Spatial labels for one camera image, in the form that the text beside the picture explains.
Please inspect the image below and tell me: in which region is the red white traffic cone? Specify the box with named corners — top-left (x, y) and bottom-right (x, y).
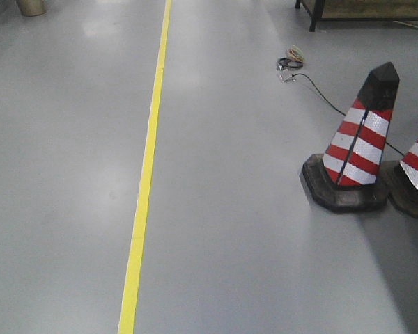
top-left (302, 61), bottom-right (400, 213)

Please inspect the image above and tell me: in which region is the coiled cable bundle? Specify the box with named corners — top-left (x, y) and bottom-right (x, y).
top-left (277, 43), bottom-right (306, 84)

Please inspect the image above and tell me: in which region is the dark metal table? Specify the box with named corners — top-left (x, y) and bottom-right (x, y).
top-left (295, 0), bottom-right (418, 32)

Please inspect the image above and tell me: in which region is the black floor cable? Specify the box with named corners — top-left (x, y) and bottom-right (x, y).
top-left (288, 72), bottom-right (407, 157)

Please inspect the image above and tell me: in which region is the beige bin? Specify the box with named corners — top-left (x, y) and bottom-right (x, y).
top-left (17, 0), bottom-right (46, 17)

